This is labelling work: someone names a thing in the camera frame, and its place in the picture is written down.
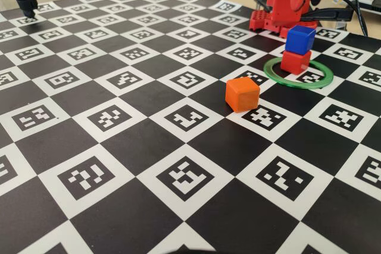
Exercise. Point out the blue cube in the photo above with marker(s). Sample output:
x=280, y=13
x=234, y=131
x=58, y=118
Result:
x=299, y=41

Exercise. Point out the red cube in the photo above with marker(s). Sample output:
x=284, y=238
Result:
x=294, y=62

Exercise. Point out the orange cube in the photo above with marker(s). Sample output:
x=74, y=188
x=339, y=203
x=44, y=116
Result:
x=241, y=94

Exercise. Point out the black white marker checkerboard mat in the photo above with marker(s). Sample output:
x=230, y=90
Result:
x=178, y=93

